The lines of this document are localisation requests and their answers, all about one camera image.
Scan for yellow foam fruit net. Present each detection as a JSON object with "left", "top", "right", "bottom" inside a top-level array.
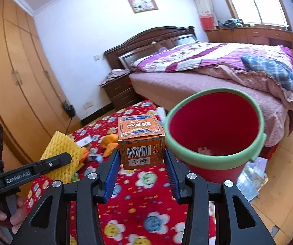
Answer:
[{"left": 40, "top": 131, "right": 87, "bottom": 184}]

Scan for orange medicine box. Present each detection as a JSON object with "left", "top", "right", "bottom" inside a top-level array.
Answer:
[{"left": 118, "top": 114, "right": 165, "bottom": 170}]

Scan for person left hand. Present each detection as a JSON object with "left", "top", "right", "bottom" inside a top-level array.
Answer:
[{"left": 0, "top": 196, "right": 27, "bottom": 244}]

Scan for red smiley flower blanket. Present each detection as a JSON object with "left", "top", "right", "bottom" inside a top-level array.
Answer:
[{"left": 23, "top": 99, "right": 217, "bottom": 245}]

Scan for red bucket green rim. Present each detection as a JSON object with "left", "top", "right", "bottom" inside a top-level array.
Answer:
[{"left": 164, "top": 87, "right": 267, "bottom": 183}]

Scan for magazines on floor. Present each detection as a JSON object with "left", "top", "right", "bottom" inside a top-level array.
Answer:
[{"left": 237, "top": 157, "right": 269, "bottom": 202}]

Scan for black bag on wardrobe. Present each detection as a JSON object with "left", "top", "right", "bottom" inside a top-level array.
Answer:
[{"left": 62, "top": 101, "right": 76, "bottom": 118}]

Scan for wooden wardrobe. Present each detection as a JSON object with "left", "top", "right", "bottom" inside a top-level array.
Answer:
[{"left": 0, "top": 0, "right": 81, "bottom": 171}]

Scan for dark wooden nightstand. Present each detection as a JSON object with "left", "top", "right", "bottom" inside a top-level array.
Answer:
[{"left": 102, "top": 74, "right": 140, "bottom": 110}]

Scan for clothes on nightstand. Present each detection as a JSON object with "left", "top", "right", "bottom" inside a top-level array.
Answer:
[{"left": 98, "top": 69, "right": 130, "bottom": 87}]

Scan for dark wooden bed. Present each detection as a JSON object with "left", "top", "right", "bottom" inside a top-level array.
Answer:
[{"left": 104, "top": 26, "right": 293, "bottom": 159}]

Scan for purple white quilt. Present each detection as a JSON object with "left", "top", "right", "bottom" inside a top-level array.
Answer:
[{"left": 129, "top": 42, "right": 293, "bottom": 72}]

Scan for blue plaid cloth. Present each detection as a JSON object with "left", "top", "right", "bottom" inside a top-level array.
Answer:
[{"left": 241, "top": 54, "right": 293, "bottom": 91}]

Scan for wooden window cabinet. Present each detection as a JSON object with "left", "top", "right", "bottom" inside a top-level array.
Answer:
[{"left": 206, "top": 27, "right": 293, "bottom": 53}]

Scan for clothes on cabinet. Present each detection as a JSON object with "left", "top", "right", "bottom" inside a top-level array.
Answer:
[{"left": 222, "top": 18, "right": 244, "bottom": 30}]

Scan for red white curtain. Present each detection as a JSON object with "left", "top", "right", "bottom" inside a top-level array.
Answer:
[{"left": 194, "top": 0, "right": 217, "bottom": 31}]

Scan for window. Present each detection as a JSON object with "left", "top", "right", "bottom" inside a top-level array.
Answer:
[{"left": 225, "top": 0, "right": 291, "bottom": 29}]

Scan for wall power socket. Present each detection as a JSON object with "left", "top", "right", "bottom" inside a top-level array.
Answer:
[{"left": 83, "top": 101, "right": 93, "bottom": 109}]

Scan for wall light switch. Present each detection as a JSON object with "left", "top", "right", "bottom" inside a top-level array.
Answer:
[{"left": 94, "top": 55, "right": 100, "bottom": 61}]

